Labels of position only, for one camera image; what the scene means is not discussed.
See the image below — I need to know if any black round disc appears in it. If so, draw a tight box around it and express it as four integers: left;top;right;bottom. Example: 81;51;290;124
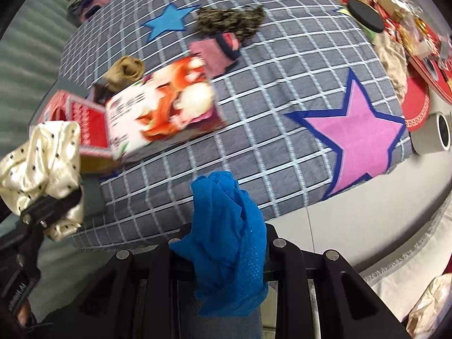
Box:
347;0;385;34

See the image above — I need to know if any cream polka dot scrunchie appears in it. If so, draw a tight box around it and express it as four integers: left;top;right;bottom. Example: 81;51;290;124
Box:
0;120;85;242

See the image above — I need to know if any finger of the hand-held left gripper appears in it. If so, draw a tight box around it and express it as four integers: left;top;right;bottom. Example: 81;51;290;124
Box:
19;187;83;235

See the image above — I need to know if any white cup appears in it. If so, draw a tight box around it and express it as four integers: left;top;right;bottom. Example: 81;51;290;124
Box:
411;111;452;156

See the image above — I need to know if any white floral carton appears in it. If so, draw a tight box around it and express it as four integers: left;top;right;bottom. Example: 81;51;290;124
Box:
105;56;227;163

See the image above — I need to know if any pink plastic stool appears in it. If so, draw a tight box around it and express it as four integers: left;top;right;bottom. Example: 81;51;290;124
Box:
67;0;121;23

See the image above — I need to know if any red patterned carton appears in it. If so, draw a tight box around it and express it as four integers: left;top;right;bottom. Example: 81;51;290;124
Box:
37;89;122;175

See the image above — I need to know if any pale green curtain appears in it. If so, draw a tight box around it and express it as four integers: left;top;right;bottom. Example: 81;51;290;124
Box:
0;0;82;149

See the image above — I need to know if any white quilt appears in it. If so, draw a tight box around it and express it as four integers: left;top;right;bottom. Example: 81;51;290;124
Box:
364;198;452;339

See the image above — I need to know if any red round mat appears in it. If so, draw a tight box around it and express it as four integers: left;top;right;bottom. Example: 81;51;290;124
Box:
401;74;431;133

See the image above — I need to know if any person's left hand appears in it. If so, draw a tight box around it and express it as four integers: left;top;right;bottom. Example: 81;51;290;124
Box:
0;304;38;333

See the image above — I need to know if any beige lace cloth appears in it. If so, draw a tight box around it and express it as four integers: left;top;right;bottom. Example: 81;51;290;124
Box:
374;33;410;103

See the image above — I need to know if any red round tray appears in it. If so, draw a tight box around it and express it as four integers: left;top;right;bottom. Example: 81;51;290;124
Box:
406;18;452;103

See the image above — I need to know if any grey checked star blanket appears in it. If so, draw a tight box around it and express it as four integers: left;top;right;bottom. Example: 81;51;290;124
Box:
58;0;414;251

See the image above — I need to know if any blue mesh cloth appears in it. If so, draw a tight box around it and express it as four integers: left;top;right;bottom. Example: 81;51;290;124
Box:
169;170;269;316

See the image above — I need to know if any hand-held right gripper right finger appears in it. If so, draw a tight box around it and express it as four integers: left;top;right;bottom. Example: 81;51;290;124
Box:
261;223;412;339

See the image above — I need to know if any tan sock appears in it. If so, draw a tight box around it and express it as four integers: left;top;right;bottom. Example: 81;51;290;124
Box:
103;56;145;92

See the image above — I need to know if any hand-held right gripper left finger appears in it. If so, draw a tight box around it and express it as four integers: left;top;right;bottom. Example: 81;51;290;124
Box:
35;224;195;339

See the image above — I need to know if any leopard print cloth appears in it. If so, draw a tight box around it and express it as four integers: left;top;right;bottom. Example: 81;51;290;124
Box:
194;4;267;41

